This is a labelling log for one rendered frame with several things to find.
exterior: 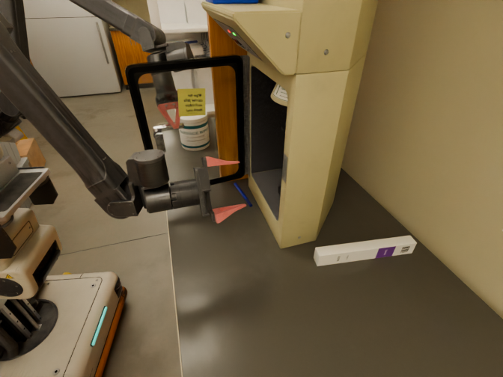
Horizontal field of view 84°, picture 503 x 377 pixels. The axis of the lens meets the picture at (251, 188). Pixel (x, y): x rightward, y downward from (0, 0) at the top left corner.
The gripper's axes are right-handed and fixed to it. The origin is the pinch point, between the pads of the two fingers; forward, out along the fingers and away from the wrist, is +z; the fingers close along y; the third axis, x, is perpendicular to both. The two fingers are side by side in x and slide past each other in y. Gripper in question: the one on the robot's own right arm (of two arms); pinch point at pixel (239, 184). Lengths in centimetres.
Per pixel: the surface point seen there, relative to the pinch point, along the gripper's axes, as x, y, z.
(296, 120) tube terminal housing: -7.2, 11.8, 12.3
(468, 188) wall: -8, -9, 55
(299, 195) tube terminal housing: 2.7, -5.6, 15.2
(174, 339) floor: 86, -87, -31
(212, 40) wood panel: 20.3, 38.2, 2.4
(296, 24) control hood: -15.4, 26.4, 10.5
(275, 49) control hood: -13.7, 23.2, 7.1
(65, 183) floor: 241, 0, -121
